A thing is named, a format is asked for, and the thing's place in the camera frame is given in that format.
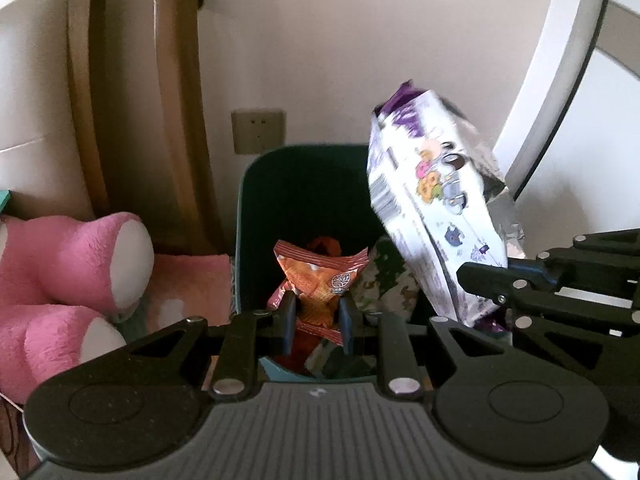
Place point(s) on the green white wrapper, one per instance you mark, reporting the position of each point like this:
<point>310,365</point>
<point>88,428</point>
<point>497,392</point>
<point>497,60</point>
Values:
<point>386,284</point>

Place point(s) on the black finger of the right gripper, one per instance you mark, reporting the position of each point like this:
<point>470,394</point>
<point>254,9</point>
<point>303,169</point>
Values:
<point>500,284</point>

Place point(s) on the patterned bed sheet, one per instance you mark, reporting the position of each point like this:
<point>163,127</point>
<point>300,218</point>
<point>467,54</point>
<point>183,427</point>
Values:
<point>180,287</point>

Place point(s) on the orange chip bag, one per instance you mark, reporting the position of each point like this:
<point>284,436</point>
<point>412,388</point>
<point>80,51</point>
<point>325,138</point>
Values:
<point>318,282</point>

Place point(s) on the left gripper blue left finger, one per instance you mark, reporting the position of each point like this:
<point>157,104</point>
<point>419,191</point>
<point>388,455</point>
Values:
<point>284,324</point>

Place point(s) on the purple white snack bag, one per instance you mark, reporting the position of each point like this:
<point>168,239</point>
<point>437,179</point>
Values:
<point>441,197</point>

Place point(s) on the pink plush toy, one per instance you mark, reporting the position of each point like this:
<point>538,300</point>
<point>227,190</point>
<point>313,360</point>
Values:
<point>64,283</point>

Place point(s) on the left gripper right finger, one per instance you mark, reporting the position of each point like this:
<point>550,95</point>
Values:
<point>349,320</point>

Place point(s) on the beige wall power socket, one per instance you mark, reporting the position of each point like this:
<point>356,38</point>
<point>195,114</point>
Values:
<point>257,130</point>

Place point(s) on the teal plastic trash bin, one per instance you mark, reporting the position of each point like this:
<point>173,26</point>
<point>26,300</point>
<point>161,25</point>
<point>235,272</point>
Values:
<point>296,194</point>

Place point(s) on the teal book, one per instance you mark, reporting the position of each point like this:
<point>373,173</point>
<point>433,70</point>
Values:
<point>4,199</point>

